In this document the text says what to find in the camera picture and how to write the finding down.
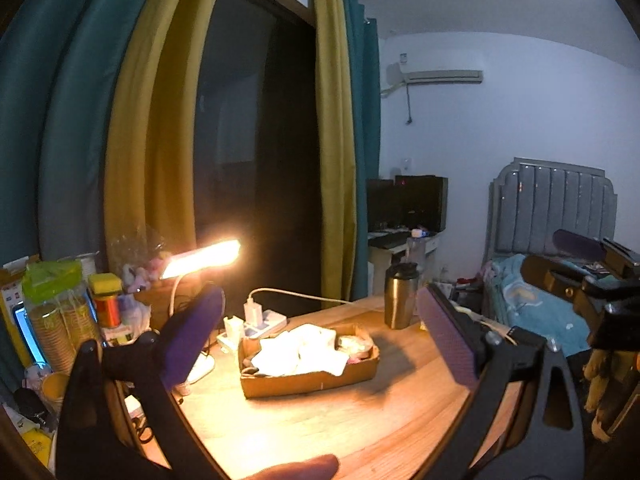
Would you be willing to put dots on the steel tumbler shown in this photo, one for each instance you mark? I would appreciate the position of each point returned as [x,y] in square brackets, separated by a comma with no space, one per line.
[400,305]

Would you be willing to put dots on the teal curtain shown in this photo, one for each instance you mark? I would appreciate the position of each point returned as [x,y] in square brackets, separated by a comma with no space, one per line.
[367,110]
[60,110]

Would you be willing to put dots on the dark window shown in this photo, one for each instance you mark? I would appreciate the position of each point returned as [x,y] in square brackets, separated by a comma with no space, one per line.
[250,135]

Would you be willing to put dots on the white desk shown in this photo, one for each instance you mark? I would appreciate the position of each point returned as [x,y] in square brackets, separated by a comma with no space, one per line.
[380,257]

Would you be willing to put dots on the brown paper bag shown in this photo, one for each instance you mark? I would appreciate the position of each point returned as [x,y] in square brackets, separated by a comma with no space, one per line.
[155,302]

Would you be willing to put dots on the person's left hand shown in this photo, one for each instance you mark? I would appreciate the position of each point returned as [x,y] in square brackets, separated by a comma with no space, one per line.
[300,467]

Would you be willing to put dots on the white charger plug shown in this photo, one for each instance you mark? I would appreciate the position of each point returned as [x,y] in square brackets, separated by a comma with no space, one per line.
[252,312]

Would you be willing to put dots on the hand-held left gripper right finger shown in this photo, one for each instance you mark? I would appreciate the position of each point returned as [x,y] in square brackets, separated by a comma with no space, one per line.
[447,335]

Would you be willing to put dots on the yellow cup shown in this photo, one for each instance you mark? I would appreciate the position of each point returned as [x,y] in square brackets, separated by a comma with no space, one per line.
[52,390]

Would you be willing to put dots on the black keyboard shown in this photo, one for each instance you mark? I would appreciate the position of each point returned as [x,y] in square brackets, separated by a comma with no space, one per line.
[390,241]

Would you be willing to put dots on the white desk lamp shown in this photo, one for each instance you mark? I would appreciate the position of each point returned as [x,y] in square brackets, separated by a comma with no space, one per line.
[205,258]

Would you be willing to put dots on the white paper towel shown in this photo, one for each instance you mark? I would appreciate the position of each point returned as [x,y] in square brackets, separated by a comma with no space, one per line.
[295,352]

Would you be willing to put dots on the white air conditioner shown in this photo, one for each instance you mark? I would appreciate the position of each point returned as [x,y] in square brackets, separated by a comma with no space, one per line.
[440,76]

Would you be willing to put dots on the brown plush toy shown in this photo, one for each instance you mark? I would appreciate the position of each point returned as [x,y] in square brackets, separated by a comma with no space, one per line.
[607,390]

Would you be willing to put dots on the blue yellow retail package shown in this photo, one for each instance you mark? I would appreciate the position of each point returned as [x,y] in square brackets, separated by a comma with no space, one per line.
[22,320]

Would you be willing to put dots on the red jar yellow lid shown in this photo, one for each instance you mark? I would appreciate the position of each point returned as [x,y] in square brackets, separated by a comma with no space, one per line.
[105,300]

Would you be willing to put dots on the small plush toy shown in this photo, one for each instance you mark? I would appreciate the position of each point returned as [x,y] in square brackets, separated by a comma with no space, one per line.
[145,272]

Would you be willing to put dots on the green topped paper cup pack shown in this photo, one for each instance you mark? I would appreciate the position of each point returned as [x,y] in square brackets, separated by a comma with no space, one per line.
[60,325]

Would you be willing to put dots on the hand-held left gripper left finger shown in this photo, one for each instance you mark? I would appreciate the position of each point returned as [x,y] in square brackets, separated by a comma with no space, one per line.
[192,340]

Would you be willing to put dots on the grey padded headboard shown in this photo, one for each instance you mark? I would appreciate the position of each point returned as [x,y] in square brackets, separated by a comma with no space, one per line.
[550,200]

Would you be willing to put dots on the black monitor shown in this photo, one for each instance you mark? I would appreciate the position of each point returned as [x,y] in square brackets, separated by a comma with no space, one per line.
[381,205]
[422,205]

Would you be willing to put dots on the white power adapter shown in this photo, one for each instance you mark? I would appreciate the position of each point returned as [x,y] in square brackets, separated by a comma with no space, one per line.
[234,330]

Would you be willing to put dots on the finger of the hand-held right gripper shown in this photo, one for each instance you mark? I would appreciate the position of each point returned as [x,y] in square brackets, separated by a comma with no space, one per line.
[580,245]
[550,275]

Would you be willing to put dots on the clear water bottle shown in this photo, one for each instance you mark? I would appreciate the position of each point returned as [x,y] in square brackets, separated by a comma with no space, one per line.
[417,250]

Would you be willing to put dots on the clear bubble wrap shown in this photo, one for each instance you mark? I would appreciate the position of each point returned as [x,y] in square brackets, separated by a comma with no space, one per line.
[352,342]

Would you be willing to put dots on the blue printed blanket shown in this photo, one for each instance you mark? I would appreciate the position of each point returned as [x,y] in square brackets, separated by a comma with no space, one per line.
[535,305]

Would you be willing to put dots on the cardboard box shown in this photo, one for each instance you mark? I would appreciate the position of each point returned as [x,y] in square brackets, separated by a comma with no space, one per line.
[310,382]

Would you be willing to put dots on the white plastic bag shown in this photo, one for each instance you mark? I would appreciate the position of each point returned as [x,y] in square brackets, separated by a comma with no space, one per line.
[135,312]

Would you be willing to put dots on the white power strip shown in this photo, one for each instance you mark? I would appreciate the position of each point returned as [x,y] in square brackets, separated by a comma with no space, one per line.
[270,322]

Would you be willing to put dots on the yellow curtain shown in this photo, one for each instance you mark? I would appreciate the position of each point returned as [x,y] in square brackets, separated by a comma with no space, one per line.
[332,135]
[150,135]

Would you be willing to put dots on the white wall socket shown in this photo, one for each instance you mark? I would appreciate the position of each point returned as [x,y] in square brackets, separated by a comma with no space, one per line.
[406,163]

